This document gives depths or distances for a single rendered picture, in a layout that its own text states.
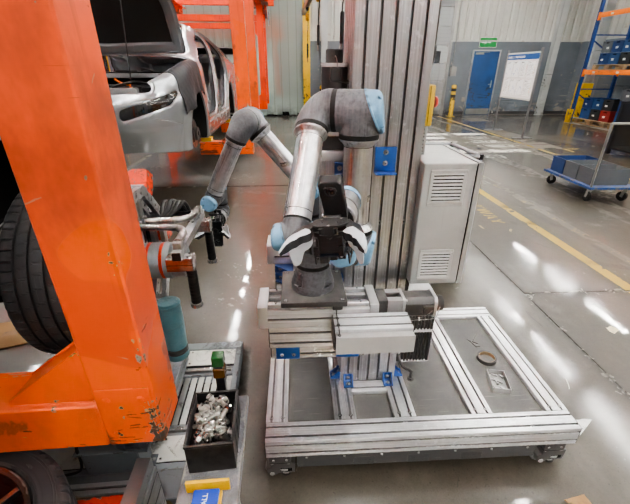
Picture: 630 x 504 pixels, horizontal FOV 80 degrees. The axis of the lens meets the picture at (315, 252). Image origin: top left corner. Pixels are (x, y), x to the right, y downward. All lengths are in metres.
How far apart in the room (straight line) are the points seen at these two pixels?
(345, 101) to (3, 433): 1.31
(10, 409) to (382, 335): 1.08
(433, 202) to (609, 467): 1.39
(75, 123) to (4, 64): 0.14
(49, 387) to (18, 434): 0.19
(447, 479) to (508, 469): 0.27
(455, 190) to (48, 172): 1.15
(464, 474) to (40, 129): 1.83
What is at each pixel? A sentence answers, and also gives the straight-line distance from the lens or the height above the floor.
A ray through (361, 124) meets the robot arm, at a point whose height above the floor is 1.38.
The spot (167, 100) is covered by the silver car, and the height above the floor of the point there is 1.25.
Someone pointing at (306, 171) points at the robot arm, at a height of 1.27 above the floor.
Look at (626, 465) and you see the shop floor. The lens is 2.25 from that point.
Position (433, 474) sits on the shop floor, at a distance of 1.87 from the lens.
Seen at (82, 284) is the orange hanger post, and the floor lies 1.07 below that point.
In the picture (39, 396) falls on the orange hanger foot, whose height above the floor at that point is 0.71.
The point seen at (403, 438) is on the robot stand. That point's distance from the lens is 1.66.
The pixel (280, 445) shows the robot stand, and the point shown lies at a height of 0.20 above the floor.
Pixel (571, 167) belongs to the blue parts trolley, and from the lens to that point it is 6.19.
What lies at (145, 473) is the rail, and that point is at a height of 0.39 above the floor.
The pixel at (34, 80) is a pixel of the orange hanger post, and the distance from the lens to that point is 0.90.
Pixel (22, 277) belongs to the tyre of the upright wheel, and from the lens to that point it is 1.39.
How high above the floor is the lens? 1.51
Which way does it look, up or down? 26 degrees down
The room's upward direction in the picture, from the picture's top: straight up
